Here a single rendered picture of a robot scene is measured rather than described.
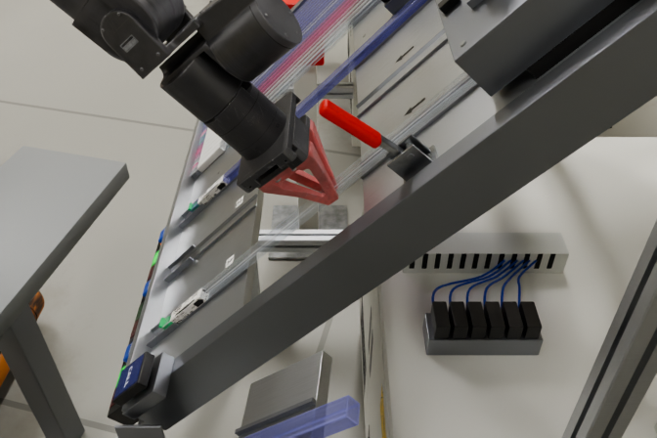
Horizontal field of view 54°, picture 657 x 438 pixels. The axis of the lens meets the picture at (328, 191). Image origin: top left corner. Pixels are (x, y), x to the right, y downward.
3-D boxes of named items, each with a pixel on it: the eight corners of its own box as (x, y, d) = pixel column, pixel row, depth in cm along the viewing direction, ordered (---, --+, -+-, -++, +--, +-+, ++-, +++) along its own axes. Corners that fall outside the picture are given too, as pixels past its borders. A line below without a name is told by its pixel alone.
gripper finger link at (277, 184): (358, 154, 68) (296, 97, 64) (360, 198, 62) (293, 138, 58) (310, 188, 71) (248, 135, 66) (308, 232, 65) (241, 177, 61)
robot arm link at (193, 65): (159, 57, 60) (144, 90, 55) (208, 12, 56) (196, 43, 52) (215, 105, 63) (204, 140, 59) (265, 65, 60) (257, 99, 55)
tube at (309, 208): (168, 332, 79) (160, 328, 79) (170, 323, 80) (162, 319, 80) (502, 64, 56) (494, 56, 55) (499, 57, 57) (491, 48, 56)
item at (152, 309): (168, 416, 78) (116, 392, 75) (232, 118, 129) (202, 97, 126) (174, 412, 77) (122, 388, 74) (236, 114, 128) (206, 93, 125)
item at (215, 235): (156, 404, 76) (133, 393, 75) (226, 107, 127) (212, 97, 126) (258, 329, 68) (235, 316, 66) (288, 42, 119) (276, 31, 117)
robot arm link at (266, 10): (133, -4, 59) (91, 28, 52) (216, -89, 54) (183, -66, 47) (225, 91, 63) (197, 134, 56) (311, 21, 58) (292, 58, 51)
